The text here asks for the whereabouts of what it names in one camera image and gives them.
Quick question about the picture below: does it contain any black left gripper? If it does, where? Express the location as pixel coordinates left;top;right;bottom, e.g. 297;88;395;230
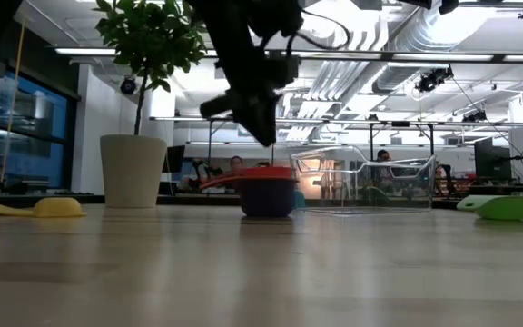
200;54;301;147

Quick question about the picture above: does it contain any orange measuring cup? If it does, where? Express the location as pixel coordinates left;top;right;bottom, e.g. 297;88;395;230
200;165;293;190

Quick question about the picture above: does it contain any dark blue measuring cup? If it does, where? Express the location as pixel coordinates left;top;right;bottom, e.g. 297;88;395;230
239;177;298;218

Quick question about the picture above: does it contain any yellow measuring cup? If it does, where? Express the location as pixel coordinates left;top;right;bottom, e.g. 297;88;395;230
0;196;87;218

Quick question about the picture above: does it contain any clear plastic basket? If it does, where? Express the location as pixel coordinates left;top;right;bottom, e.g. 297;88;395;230
290;144;438;214

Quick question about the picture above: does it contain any green measuring cup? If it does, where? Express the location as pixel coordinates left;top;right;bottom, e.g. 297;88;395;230
455;194;523;222

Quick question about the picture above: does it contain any black monitor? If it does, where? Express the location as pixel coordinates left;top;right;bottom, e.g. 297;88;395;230
162;144;186;173
473;137;513;182

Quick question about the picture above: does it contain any green plant in white pot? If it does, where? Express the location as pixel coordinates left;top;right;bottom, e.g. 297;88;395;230
93;0;209;209

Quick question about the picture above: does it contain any dark glass window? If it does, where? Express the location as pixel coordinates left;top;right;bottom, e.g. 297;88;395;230
0;70;79;191

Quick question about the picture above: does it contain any black aluminium table frame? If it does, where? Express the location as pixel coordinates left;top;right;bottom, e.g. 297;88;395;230
0;193;523;213

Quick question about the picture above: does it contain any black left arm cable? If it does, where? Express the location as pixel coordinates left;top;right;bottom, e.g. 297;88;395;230
288;7;351;51

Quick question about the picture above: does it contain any round black wall speaker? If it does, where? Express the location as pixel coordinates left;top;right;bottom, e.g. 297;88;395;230
119;76;138;95

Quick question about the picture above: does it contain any black ceiling camera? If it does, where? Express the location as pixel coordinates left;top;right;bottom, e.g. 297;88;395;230
414;66;455;94

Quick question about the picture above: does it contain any yellow hanging cord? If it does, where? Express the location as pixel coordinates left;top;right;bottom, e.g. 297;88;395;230
0;15;29;185

